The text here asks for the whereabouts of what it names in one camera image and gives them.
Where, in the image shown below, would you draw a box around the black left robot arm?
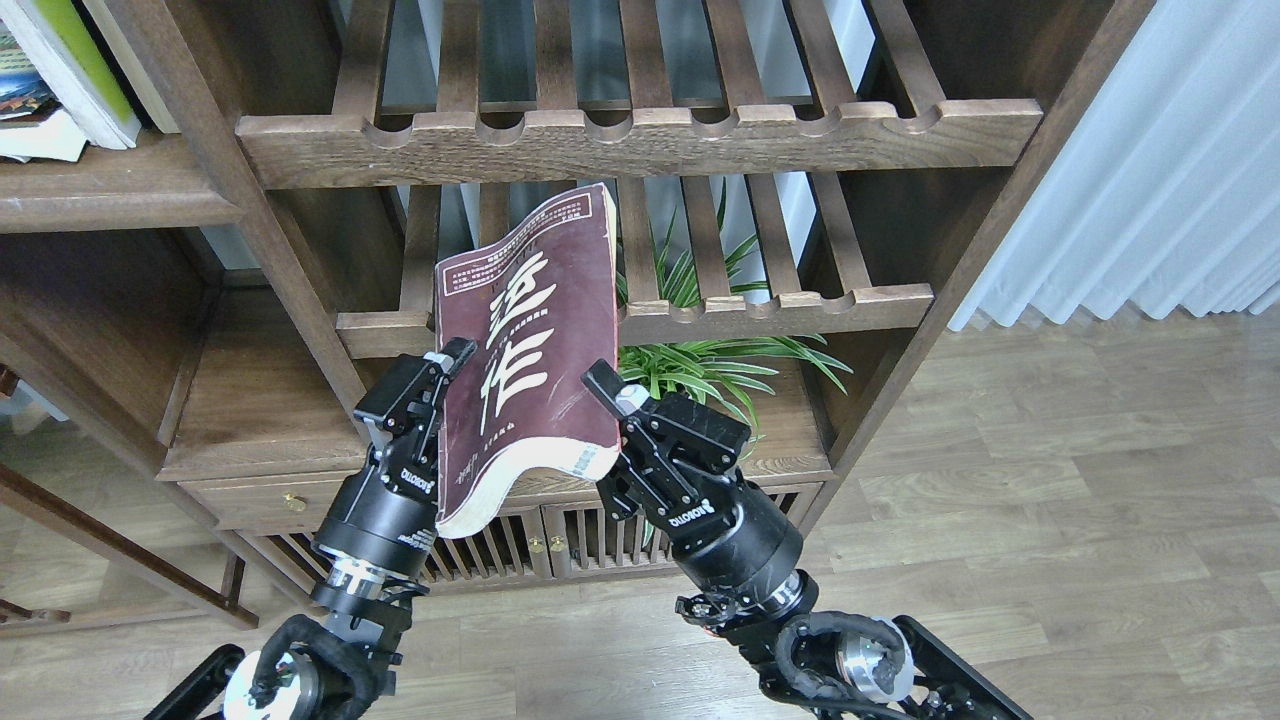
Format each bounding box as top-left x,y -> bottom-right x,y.
150,338 -> 476,719

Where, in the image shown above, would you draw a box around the green spider plant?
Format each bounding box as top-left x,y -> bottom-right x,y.
616,178 -> 851,489

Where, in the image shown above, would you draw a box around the maroon book white characters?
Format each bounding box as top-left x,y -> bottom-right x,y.
435,183 -> 620,539

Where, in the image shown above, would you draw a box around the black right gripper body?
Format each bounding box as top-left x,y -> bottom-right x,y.
596,392 -> 817,626

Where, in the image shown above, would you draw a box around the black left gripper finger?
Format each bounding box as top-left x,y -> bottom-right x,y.
428,337 -> 477,380

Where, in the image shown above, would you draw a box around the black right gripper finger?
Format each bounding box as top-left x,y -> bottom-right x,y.
582,360 -> 657,427

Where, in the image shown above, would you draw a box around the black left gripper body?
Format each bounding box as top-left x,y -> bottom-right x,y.
312,354 -> 445,611

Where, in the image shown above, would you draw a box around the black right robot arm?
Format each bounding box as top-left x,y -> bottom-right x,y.
582,360 -> 1027,719

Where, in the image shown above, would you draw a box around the white pleated curtain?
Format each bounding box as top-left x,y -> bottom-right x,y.
948,1 -> 1279,331

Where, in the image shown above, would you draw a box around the dark wooden bookshelf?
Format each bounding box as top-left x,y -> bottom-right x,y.
3,1 -> 1152,611

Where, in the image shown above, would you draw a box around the yellow green cover book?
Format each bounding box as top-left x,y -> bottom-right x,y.
1,1 -> 142,150

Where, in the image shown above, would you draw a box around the dark wooden side frame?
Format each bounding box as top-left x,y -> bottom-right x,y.
0,462 -> 261,639

